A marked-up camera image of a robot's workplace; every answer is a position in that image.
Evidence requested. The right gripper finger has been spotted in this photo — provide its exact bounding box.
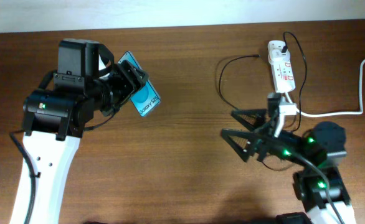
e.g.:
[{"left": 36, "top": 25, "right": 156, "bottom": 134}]
[
  {"left": 230, "top": 109, "right": 267, "bottom": 131},
  {"left": 221, "top": 129, "right": 262, "bottom": 162}
]

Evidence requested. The blue Galaxy S25 smartphone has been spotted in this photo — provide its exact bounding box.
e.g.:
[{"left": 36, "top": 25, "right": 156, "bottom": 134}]
[{"left": 118, "top": 51, "right": 161, "bottom": 117}]

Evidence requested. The thin black charging cable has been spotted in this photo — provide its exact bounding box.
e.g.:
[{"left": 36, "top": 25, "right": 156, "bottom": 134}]
[{"left": 218, "top": 30, "right": 308, "bottom": 133}]

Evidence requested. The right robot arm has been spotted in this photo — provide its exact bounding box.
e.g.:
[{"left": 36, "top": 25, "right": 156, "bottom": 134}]
[{"left": 221, "top": 109, "right": 356, "bottom": 223}]

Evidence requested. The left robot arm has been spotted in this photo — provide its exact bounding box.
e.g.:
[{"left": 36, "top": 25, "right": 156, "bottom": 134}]
[{"left": 11, "top": 39, "right": 149, "bottom": 223}]

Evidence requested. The white USB charger adapter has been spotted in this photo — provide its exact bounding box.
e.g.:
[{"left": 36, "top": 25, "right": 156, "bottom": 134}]
[{"left": 267, "top": 40, "right": 290, "bottom": 65}]

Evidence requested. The white power strip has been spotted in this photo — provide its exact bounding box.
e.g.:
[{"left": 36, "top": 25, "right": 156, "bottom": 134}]
[{"left": 267, "top": 40, "right": 296, "bottom": 94}]

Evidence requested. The white power strip cord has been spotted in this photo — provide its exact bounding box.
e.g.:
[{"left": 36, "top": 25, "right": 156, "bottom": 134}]
[{"left": 283, "top": 54, "right": 365, "bottom": 118}]

